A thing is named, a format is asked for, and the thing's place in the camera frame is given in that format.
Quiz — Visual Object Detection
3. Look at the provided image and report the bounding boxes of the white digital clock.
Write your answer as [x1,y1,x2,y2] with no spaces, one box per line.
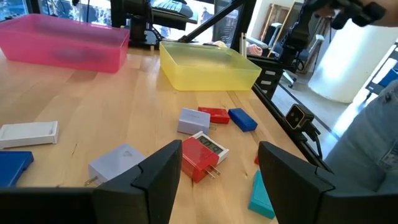
[190,130,230,166]

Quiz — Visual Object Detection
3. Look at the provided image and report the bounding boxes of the red wall charger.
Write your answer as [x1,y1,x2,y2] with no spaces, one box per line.
[181,136,222,184]

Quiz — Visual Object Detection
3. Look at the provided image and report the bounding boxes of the white round column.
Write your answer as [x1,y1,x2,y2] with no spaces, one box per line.
[307,18,398,104]

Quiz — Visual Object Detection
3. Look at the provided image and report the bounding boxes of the person's hand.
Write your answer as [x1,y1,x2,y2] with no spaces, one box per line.
[313,0,398,28]

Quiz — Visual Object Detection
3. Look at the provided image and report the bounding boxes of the person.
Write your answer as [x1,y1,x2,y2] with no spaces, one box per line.
[323,80,398,194]

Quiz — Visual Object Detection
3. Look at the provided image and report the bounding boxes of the pale office chair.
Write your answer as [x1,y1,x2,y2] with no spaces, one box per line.
[281,33,326,90]

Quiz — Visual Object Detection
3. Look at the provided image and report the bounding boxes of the teal plastic box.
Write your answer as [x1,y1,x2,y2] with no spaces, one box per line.
[248,169,277,220]

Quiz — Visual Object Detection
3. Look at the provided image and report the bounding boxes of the pink plastic bin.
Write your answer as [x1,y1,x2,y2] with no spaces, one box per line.
[0,13,131,74]

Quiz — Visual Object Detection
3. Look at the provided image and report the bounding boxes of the red plastic box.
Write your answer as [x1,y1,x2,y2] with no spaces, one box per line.
[197,106,231,124]

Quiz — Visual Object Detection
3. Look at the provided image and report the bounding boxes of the wooden boards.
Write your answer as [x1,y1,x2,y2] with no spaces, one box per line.
[260,2,295,44]

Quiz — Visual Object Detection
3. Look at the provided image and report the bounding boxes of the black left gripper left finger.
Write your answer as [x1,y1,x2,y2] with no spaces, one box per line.
[92,139,183,224]

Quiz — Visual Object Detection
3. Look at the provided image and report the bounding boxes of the black keyboard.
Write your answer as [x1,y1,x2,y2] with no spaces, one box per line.
[151,0,194,19]

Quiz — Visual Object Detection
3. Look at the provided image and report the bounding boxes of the small black camera box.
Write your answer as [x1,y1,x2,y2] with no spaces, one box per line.
[285,103,315,131]

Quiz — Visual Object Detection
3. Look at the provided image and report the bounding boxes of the blue plastic box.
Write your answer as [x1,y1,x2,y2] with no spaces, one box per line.
[0,150,35,188]
[228,107,259,133]

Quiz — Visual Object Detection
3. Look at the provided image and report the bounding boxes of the pale cloth bundle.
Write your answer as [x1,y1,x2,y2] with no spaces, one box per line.
[246,43,264,57]

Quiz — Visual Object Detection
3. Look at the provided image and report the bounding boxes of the yellow plastic bin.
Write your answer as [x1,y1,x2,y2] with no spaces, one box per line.
[159,40,263,92]

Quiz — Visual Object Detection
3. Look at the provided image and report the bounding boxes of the white plastic box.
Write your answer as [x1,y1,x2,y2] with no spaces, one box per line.
[0,120,60,150]

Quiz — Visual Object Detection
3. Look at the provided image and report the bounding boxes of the lavender wall charger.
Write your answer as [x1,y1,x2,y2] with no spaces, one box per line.
[83,142,147,189]
[177,107,211,136]

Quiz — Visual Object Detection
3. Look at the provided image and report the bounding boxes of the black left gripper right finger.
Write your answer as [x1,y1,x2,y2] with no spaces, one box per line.
[258,141,374,224]

